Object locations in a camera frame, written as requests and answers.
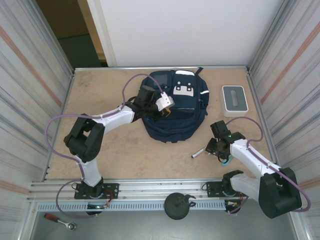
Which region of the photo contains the white marker blue cap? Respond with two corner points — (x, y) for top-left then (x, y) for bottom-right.
(191, 147), (206, 159)

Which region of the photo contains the navy blue backpack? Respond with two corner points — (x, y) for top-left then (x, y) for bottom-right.
(138, 66), (210, 144)

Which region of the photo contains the teal correction tape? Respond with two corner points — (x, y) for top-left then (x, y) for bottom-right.
(220, 154), (235, 167)

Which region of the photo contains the white box grey slotted lid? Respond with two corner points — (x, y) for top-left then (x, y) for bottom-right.
(221, 84), (249, 118)

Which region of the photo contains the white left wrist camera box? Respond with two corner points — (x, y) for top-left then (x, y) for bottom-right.
(156, 92), (176, 111)

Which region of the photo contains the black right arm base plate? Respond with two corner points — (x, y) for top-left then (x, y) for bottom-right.
(206, 181), (252, 198)

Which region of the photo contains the aluminium front rail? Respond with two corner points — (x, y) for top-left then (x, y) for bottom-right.
(29, 177), (299, 202)

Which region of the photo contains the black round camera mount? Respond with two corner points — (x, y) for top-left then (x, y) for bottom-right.
(163, 192), (196, 221)

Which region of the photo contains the white door frame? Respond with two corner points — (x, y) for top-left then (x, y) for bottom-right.
(86, 0), (118, 68)

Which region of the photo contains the grey slotted cable duct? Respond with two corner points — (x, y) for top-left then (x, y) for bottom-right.
(36, 201), (230, 212)

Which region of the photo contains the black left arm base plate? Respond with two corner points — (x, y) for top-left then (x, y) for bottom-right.
(74, 182), (120, 200)

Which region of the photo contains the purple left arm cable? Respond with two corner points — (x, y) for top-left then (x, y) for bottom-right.
(45, 73), (166, 219)

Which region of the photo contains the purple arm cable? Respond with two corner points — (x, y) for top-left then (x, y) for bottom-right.
(45, 73), (166, 219)
(224, 116), (312, 215)

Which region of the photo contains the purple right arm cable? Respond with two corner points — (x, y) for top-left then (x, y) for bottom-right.
(224, 116), (312, 215)

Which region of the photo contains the red handled ratchet wrench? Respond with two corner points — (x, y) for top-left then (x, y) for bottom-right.
(43, 212), (77, 231)

